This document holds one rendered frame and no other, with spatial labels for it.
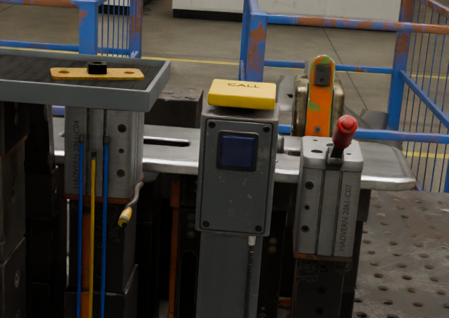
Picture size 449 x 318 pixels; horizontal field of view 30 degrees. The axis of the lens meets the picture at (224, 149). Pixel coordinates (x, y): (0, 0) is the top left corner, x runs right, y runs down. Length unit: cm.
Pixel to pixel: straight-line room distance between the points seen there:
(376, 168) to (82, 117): 40
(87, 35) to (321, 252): 207
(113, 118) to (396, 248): 85
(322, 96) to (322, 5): 776
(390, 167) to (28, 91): 55
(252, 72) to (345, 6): 620
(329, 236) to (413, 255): 68
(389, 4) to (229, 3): 168
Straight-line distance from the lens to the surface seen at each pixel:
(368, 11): 906
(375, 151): 117
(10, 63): 83
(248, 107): 74
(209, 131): 75
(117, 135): 92
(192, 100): 126
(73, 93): 72
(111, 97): 71
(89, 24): 293
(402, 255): 161
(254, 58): 285
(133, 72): 79
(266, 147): 75
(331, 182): 93
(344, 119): 79
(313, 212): 94
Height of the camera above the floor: 133
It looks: 17 degrees down
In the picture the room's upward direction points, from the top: 4 degrees clockwise
